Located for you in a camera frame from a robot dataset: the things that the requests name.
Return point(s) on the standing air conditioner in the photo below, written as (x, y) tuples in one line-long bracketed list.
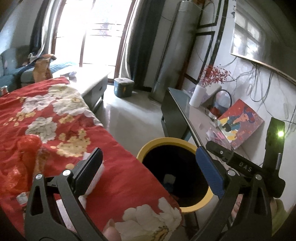
[(173, 51)]

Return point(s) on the glass balcony door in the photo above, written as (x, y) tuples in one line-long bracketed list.
[(92, 34)]

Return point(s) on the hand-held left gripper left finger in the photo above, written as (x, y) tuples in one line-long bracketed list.
[(87, 171)]

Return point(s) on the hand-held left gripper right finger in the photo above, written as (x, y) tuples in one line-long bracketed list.
[(209, 172)]

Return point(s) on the orange plush toy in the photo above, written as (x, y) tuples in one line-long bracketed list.
[(42, 68)]

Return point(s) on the yellow trash bin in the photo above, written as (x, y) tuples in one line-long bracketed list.
[(150, 148)]

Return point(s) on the grey coffee table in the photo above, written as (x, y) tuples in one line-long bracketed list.
[(92, 81)]

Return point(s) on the white tissue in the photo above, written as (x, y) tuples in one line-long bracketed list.
[(98, 178)]

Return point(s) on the person's left hand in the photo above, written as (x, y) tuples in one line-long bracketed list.
[(112, 231)]

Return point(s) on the grey curtain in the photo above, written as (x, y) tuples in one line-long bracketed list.
[(143, 46), (44, 25)]

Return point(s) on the clear plastic bead box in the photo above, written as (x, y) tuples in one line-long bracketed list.
[(216, 138)]

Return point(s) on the glass-top television cabinet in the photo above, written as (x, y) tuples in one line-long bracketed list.
[(185, 111)]

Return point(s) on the red berry branches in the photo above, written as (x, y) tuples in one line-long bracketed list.
[(215, 74)]

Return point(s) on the person's right hand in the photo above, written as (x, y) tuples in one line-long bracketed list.
[(237, 207)]

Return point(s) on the white ribbed vase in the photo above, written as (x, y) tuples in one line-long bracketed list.
[(197, 96)]

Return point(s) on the wall television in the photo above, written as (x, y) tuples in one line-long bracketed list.
[(254, 39)]

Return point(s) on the red floral blanket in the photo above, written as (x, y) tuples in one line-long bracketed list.
[(120, 176)]

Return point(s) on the grey plush toy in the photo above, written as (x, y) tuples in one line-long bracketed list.
[(30, 57)]

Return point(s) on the blue sofa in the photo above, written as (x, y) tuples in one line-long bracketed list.
[(9, 67)]

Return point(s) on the red white plush hat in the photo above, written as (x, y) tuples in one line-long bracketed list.
[(215, 111)]

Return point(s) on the red plastic bag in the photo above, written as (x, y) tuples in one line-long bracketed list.
[(25, 150)]

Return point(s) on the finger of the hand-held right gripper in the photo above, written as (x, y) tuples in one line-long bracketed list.
[(218, 151)]

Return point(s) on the red cartoon picture book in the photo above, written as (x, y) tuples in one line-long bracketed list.
[(240, 122)]

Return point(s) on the blue storage box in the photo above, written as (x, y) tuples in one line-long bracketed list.
[(123, 88)]

